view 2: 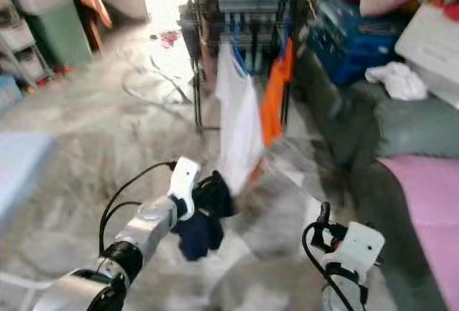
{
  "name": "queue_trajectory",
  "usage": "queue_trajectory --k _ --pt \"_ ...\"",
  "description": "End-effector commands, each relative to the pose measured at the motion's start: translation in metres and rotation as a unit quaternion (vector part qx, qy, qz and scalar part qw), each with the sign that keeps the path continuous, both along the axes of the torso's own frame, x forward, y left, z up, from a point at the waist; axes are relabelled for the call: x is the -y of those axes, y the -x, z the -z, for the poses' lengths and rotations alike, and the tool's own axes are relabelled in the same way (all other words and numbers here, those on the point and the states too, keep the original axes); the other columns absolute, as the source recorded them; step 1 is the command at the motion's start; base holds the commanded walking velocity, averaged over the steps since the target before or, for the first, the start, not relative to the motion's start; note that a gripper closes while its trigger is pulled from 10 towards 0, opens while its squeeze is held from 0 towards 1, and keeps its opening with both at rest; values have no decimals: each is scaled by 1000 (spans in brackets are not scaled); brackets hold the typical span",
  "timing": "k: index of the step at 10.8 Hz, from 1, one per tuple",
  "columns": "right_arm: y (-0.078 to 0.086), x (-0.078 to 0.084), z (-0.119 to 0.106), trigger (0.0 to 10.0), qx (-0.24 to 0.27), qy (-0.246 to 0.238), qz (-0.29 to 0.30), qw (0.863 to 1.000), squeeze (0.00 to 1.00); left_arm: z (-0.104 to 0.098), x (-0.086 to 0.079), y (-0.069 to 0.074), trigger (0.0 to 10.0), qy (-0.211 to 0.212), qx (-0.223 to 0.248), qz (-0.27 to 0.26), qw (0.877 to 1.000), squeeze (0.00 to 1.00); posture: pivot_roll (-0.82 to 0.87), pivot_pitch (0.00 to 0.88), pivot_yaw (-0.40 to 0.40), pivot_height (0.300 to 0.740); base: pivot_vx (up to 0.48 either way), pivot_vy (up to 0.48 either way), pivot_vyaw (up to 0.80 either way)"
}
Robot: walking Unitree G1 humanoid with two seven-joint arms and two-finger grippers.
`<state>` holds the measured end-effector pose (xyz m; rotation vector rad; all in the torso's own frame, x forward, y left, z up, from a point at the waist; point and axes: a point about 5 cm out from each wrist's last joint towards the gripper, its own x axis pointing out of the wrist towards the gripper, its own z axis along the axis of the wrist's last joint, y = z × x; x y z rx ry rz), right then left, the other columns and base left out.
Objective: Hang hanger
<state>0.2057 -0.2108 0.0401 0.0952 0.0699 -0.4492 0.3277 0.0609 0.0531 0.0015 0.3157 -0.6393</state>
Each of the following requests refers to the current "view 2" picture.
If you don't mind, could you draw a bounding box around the dark green sofa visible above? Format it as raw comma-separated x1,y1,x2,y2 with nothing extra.
290,46,459,311

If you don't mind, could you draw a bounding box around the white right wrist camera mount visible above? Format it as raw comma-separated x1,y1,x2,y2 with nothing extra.
319,221,387,283

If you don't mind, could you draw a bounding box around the navy blue shirt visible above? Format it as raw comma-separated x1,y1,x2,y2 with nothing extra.
172,182,236,262

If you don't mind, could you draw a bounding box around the white t-shirt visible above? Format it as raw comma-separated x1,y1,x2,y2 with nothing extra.
215,42,266,196

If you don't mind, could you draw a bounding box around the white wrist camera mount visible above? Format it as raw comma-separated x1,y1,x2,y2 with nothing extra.
319,221,387,283
169,157,202,219

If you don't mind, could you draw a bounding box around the purple armchair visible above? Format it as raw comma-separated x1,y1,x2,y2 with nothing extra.
179,0,198,61

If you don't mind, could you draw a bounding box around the white plastic box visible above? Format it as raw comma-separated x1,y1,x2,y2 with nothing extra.
394,3,459,107

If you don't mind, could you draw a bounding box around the pink cloth heap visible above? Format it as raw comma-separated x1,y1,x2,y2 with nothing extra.
159,30,184,48

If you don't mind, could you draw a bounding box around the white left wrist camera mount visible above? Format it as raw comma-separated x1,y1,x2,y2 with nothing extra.
169,157,202,219

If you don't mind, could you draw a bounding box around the white folding table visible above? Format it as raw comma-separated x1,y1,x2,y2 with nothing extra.
0,132,108,290

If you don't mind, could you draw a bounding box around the white crumpled cloth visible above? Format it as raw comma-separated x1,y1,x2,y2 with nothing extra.
364,62,430,102

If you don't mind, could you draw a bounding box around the grey drawer storage rack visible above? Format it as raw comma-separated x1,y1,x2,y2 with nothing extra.
0,0,55,86

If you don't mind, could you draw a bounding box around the black metal drying rack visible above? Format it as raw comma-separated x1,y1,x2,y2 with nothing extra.
190,0,306,131

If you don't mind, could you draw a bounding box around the green white storage bin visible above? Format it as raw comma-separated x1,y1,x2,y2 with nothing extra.
29,0,94,68

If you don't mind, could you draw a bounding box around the orange t-shirt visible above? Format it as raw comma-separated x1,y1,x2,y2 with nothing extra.
260,37,295,147

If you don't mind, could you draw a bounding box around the pink cushion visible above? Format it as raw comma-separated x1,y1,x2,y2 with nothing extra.
379,155,459,283

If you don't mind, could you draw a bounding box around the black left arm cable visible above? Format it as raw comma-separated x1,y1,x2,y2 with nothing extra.
99,161,179,254

